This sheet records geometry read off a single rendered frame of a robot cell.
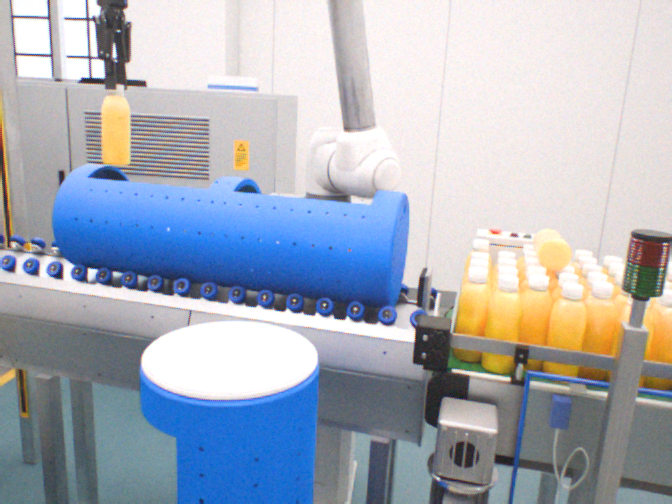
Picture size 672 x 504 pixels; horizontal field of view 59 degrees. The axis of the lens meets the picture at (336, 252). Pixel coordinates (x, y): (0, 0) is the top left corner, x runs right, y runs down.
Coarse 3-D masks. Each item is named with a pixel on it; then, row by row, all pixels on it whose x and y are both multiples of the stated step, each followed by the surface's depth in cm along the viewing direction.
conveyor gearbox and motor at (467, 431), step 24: (456, 408) 118; (480, 408) 118; (456, 432) 112; (480, 432) 111; (432, 456) 123; (456, 456) 113; (480, 456) 112; (432, 480) 121; (456, 480) 115; (480, 480) 113
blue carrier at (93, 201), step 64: (64, 192) 151; (128, 192) 147; (192, 192) 145; (256, 192) 159; (384, 192) 140; (64, 256) 156; (128, 256) 149; (192, 256) 143; (256, 256) 138; (320, 256) 134; (384, 256) 131
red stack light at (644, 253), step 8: (632, 240) 95; (640, 240) 94; (632, 248) 96; (640, 248) 94; (648, 248) 93; (656, 248) 93; (664, 248) 93; (632, 256) 96; (640, 256) 94; (648, 256) 94; (656, 256) 93; (664, 256) 93; (640, 264) 94; (648, 264) 94; (656, 264) 94; (664, 264) 94
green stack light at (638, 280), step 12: (624, 264) 98; (636, 264) 95; (624, 276) 98; (636, 276) 95; (648, 276) 94; (660, 276) 94; (624, 288) 97; (636, 288) 95; (648, 288) 95; (660, 288) 95
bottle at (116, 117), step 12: (108, 96) 151; (120, 96) 152; (108, 108) 150; (120, 108) 151; (108, 120) 151; (120, 120) 152; (108, 132) 152; (120, 132) 153; (108, 144) 153; (120, 144) 153; (108, 156) 154; (120, 156) 154
